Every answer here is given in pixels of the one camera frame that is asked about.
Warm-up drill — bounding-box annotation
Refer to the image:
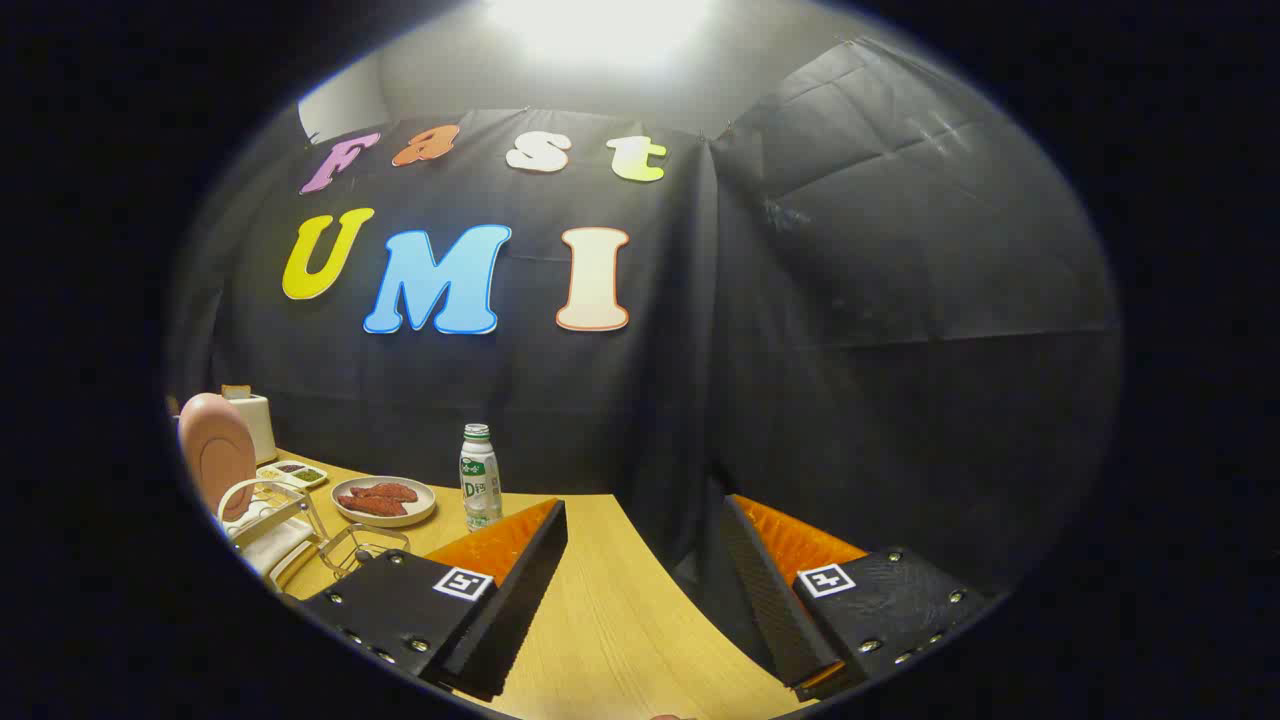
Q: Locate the white green-label bottle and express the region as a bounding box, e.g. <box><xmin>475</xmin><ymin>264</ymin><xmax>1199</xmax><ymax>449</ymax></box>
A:
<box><xmin>459</xmin><ymin>423</ymin><xmax>503</xmax><ymax>532</ymax></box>

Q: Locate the white wire dish rack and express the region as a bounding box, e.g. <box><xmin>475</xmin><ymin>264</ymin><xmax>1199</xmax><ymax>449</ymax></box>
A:
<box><xmin>217</xmin><ymin>478</ymin><xmax>331</xmax><ymax>591</ymax></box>

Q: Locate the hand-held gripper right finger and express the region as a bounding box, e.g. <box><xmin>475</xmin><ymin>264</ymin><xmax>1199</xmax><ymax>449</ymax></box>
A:
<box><xmin>720</xmin><ymin>493</ymin><xmax>993</xmax><ymax>703</ymax></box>

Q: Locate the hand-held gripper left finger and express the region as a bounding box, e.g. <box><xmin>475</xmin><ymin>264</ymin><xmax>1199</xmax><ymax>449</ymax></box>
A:
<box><xmin>298</xmin><ymin>497</ymin><xmax>569</xmax><ymax>703</ymax></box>

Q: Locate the pink plate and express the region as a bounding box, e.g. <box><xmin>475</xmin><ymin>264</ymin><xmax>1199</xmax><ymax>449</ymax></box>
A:
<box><xmin>178</xmin><ymin>393</ymin><xmax>258</xmax><ymax>521</ymax></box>

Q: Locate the white divided bean dish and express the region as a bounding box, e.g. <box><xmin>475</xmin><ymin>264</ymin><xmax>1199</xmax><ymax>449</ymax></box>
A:
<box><xmin>256</xmin><ymin>460</ymin><xmax>329</xmax><ymax>491</ymax></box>

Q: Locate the beige plate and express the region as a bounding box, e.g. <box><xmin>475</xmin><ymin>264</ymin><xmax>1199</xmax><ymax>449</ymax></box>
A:
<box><xmin>330</xmin><ymin>475</ymin><xmax>438</xmax><ymax>528</ymax></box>

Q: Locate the silver wire basket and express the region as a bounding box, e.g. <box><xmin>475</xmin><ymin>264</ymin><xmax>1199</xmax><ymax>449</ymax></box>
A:
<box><xmin>318</xmin><ymin>523</ymin><xmax>411</xmax><ymax>581</ymax></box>

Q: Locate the cream toaster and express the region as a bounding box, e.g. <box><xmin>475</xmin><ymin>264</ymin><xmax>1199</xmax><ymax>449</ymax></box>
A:
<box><xmin>222</xmin><ymin>385</ymin><xmax>278</xmax><ymax>466</ymax></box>

